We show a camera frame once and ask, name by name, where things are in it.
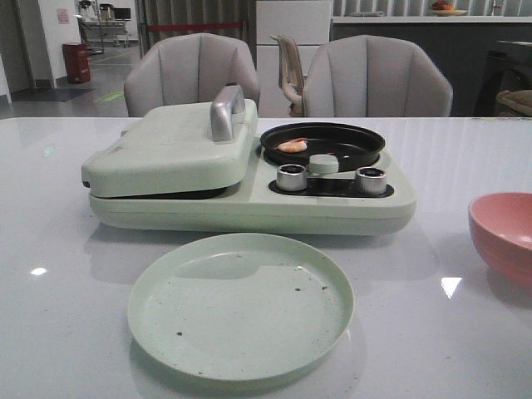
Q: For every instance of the beige office chair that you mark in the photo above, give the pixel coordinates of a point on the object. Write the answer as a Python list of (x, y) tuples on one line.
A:
[(291, 80)]

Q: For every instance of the silver control knob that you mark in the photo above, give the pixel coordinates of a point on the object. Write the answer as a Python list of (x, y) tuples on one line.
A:
[(370, 181), (291, 177)]

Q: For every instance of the mint green breakfast maker base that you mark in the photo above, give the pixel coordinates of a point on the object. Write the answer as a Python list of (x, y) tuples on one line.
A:
[(250, 206)]

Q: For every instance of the left silver control knob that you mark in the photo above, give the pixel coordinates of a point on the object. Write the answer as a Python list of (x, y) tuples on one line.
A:
[(291, 177)]

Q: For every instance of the red barrier tape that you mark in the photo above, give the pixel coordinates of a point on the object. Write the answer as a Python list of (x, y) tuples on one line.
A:
[(193, 27)]

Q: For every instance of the grey upholstered chair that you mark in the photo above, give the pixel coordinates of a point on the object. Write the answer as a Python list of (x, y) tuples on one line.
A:
[(372, 76), (189, 69)]

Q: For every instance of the right silver control knob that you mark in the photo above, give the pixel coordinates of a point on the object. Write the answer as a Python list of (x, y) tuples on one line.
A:
[(370, 181)]

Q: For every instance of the pink bowl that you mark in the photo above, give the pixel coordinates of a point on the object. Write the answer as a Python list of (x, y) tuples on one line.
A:
[(500, 229)]

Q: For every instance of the cooked shrimp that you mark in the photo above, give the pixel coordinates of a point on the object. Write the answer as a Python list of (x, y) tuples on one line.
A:
[(293, 146)]

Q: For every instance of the mint green breakfast maker lid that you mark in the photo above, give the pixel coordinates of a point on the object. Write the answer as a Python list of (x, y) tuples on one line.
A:
[(178, 149)]

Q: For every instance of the fruit plate on counter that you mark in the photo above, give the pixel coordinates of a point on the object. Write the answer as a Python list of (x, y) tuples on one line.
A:
[(443, 8)]

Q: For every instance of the black round frying pan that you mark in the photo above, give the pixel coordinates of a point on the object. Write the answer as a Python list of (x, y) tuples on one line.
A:
[(353, 146)]

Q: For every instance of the white cabinet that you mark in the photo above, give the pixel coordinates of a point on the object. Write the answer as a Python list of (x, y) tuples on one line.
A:
[(307, 23)]

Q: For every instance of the right grey upholstered chair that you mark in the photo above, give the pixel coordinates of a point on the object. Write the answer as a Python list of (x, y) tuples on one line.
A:
[(372, 76)]

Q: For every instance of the mint green round plate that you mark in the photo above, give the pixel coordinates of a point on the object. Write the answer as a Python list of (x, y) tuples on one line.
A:
[(241, 308)]

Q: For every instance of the left grey upholstered chair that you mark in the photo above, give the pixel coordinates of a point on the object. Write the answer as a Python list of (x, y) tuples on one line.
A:
[(189, 69)]

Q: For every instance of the red bin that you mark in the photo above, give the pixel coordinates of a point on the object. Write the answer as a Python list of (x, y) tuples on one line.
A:
[(76, 62)]

